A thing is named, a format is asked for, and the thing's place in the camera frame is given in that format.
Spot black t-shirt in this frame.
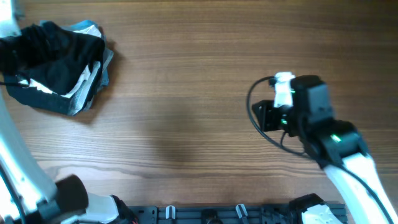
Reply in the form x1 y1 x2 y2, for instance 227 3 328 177
0 21 106 96

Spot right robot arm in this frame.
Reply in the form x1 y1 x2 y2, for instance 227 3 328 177
246 72 397 223

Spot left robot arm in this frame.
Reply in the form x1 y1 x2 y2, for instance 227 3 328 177
1 1 137 223

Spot grey blue folded garments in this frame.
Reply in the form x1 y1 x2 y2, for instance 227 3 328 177
39 19 114 116

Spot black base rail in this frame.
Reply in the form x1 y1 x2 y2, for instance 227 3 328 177
130 203 300 224

